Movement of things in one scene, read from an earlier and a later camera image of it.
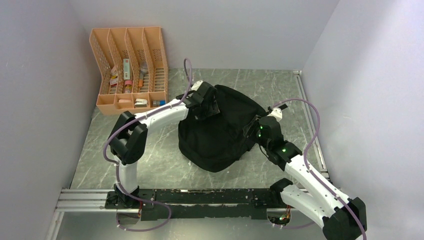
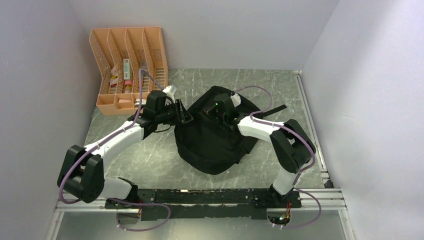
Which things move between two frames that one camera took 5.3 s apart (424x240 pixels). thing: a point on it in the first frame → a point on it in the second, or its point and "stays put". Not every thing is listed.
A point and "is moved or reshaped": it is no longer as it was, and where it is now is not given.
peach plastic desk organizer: (131, 66) stays put
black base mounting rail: (195, 203) stays put
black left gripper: (213, 109) → (180, 113)
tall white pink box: (126, 69) stays put
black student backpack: (213, 143) is moved or reshaped
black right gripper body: (263, 141) → (213, 112)
